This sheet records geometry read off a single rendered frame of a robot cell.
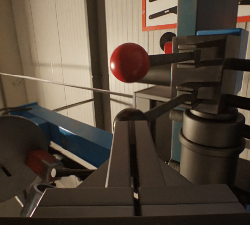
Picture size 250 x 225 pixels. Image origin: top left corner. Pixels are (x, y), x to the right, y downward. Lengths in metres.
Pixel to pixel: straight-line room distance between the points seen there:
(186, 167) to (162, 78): 0.23
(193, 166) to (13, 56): 6.25
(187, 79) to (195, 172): 0.17
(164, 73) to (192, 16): 0.15
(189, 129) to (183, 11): 0.25
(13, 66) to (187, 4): 6.15
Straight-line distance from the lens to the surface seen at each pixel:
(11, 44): 6.42
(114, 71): 0.16
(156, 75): 0.51
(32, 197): 0.93
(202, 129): 0.33
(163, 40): 0.47
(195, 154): 0.35
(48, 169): 1.21
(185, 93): 0.28
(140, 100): 0.52
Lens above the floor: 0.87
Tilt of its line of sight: 39 degrees up
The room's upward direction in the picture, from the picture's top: 79 degrees counter-clockwise
